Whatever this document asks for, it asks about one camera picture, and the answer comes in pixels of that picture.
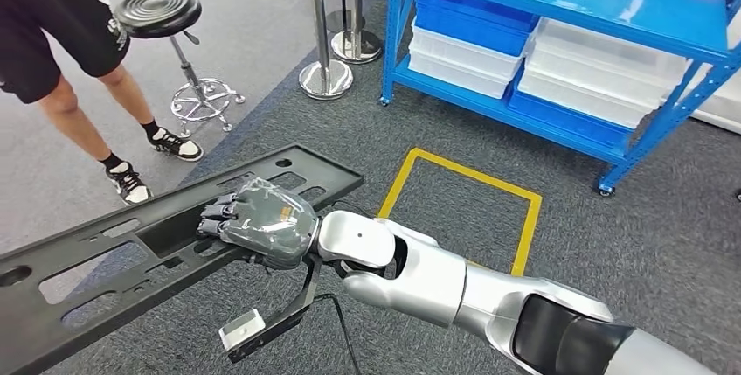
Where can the black plastic plate part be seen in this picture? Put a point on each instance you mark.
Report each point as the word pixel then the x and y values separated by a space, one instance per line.
pixel 330 178

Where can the white car with red stripe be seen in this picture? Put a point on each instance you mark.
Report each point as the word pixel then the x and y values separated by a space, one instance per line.
pixel 723 106

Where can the chrome stanchion post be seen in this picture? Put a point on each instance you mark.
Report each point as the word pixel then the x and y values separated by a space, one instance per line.
pixel 325 80
pixel 356 45

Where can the person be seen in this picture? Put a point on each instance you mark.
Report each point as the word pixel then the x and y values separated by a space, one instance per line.
pixel 52 25

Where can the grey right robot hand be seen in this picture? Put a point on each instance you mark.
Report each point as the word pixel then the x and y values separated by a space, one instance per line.
pixel 272 227

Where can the yellow floor tape square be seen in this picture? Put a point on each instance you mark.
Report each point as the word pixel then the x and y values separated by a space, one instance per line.
pixel 535 201

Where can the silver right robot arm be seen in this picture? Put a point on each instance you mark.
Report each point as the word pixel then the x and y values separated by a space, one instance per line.
pixel 434 285

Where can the black stool with chrome base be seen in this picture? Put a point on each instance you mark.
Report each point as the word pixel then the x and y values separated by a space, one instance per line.
pixel 156 10

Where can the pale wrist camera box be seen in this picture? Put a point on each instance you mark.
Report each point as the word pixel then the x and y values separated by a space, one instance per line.
pixel 243 329

